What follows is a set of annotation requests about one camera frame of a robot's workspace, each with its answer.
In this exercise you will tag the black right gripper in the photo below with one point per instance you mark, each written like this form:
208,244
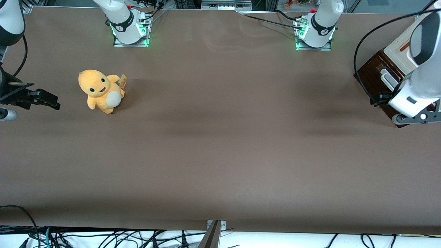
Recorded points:
7,91

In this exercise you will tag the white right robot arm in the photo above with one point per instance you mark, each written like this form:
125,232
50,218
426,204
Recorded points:
124,24

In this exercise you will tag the cream drawer cabinet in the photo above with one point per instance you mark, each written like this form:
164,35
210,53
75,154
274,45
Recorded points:
394,55

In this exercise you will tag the yellow plush toy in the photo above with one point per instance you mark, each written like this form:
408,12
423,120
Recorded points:
100,89

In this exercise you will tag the brown wooden strip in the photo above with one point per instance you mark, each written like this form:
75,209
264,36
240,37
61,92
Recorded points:
404,47

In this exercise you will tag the yellow plush toy tag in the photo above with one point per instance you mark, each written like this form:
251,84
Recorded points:
123,81

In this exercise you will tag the orange small object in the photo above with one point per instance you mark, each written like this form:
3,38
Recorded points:
288,4

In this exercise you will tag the brown table cover sheet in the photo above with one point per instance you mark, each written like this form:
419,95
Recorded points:
220,144

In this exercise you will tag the grey equipment box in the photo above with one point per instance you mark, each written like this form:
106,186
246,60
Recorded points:
225,5

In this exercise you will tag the aluminium profile bar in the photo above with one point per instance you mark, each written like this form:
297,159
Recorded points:
211,239

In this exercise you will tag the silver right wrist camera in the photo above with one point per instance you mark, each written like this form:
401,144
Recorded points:
7,114

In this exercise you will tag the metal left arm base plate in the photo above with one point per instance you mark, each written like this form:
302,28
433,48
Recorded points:
313,49

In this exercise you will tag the metal table corner bracket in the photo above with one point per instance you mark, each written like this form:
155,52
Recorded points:
27,9

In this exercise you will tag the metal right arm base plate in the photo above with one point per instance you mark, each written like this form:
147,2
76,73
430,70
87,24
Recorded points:
131,45

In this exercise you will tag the silver mounting bracket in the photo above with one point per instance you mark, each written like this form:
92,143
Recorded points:
223,225

